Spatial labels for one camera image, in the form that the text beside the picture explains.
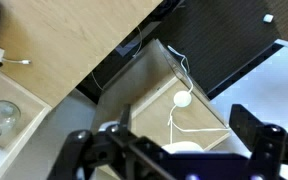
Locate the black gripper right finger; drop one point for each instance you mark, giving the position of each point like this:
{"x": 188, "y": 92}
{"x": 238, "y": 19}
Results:
{"x": 247, "y": 126}

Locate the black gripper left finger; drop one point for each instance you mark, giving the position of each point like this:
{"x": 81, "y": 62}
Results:
{"x": 125, "y": 118}

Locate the light wooden platform box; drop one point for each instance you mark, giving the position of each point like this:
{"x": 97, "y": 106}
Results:
{"x": 157, "y": 113}

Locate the light wooden desk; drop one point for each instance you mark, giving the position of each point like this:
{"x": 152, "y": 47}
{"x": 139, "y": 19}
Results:
{"x": 67, "y": 40}

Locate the light wooden tray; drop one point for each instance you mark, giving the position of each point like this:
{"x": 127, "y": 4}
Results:
{"x": 24, "y": 106}

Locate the small white cube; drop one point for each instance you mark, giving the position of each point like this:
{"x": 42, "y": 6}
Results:
{"x": 268, "y": 18}

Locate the clear glass jar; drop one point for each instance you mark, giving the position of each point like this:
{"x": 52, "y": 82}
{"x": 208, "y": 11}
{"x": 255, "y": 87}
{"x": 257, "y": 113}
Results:
{"x": 4, "y": 116}

